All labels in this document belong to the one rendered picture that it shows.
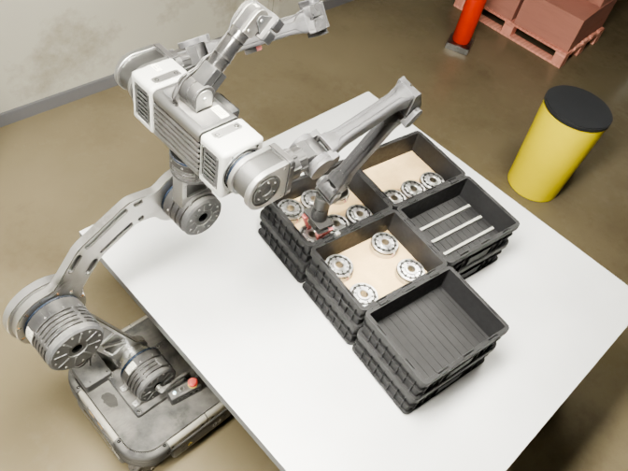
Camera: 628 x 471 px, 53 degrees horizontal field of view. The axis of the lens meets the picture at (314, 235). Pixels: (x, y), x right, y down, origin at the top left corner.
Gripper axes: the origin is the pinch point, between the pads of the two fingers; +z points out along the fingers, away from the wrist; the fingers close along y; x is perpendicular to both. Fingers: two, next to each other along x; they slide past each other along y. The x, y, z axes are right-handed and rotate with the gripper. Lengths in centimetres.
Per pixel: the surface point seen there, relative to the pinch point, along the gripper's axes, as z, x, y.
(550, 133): 36, -189, 22
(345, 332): 13.6, 7.4, -33.6
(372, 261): 4.1, -14.3, -18.1
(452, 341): 4, -18, -58
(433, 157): -1, -69, 11
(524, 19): 66, -326, 149
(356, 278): 4.1, -4.1, -21.7
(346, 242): -0.8, -7.5, -9.2
